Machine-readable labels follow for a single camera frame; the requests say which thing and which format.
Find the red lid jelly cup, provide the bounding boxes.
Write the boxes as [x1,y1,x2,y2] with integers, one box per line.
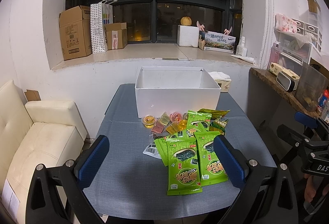
[169,112,183,123]

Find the printed landscape carton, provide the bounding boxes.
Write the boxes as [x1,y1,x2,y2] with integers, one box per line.
[202,32,236,54]

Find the large cardboard box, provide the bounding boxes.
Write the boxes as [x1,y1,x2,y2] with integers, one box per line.
[59,6,92,61]

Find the yellow jelly cup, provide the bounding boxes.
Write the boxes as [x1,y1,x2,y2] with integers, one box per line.
[166,119,187,134]

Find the clear drawer organizer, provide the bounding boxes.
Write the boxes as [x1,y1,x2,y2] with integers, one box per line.
[268,12,322,75]

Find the orange lid jelly cup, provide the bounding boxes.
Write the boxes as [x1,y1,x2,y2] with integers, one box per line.
[142,115,157,129]

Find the white storage box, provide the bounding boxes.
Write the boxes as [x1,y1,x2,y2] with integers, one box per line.
[135,67,221,118]

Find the tissue box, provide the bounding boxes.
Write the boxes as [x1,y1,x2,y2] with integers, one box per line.
[209,71,231,92]

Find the cream leather sofa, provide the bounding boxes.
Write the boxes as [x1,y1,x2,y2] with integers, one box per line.
[1,80,88,223]

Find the yellow pomelo fruit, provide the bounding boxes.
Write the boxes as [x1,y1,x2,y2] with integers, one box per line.
[180,16,192,26]

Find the white foam box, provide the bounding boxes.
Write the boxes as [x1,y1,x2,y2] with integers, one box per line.
[177,25,199,48]

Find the white dotted paper bag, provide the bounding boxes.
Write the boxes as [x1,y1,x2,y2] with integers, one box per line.
[90,0,118,54]

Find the green seaweed snack pack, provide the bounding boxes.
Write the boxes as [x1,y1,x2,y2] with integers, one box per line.
[167,137,202,196]

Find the white spray bottle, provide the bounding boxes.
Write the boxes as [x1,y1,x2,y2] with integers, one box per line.
[236,36,247,57]

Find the small open cardboard box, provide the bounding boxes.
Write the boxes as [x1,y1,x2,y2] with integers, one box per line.
[105,23,128,50]

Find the cream patterned small box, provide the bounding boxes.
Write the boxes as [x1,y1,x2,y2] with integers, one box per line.
[268,62,300,82]

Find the green jelly cup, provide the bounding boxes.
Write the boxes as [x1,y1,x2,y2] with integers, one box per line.
[158,112,171,126]

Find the brown translucent container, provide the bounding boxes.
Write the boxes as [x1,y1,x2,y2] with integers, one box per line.
[295,62,328,112]

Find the white alarm clock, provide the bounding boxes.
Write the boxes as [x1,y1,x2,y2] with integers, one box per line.
[276,72,295,92]

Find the person right hand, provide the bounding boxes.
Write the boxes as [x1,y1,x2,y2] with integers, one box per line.
[304,174,316,203]

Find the dark seaweed clear packet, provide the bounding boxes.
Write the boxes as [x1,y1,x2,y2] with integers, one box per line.
[143,143,161,159]

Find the pink jelly cup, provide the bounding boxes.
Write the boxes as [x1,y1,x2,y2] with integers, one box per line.
[151,121,165,134]

